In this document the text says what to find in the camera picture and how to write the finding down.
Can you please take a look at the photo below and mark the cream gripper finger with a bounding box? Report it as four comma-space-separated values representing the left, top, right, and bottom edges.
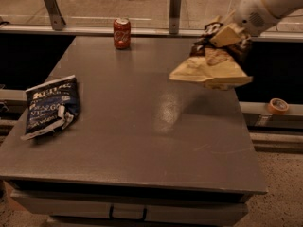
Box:
210, 23, 244, 47
205, 15, 223, 32

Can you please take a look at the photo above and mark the brown sea salt chip bag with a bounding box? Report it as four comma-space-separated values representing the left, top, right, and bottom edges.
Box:
169, 30, 253, 90

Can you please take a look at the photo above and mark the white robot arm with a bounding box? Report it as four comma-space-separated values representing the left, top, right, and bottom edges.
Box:
210, 0, 303, 47

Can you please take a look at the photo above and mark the red coke can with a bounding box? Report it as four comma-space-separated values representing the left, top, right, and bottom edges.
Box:
113, 18, 131, 49

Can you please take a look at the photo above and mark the blue salt vinegar chip bag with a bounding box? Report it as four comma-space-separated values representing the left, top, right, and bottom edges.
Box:
22, 75, 80, 140

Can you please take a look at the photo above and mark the orange tape roll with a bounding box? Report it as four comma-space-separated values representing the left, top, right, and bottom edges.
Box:
268, 98, 289, 114

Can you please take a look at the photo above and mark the middle metal railing bracket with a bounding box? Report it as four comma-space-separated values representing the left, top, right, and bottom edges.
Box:
169, 0, 182, 34

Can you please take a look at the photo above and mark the metal railing bracket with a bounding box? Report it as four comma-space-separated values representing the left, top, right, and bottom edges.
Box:
169, 0, 182, 34
44, 0, 66, 31

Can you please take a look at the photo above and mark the left metal railing bracket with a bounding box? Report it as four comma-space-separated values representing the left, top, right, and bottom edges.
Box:
44, 0, 66, 31

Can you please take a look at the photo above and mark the grey drawer with black handle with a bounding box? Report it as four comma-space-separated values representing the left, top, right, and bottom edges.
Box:
11, 190, 248, 227

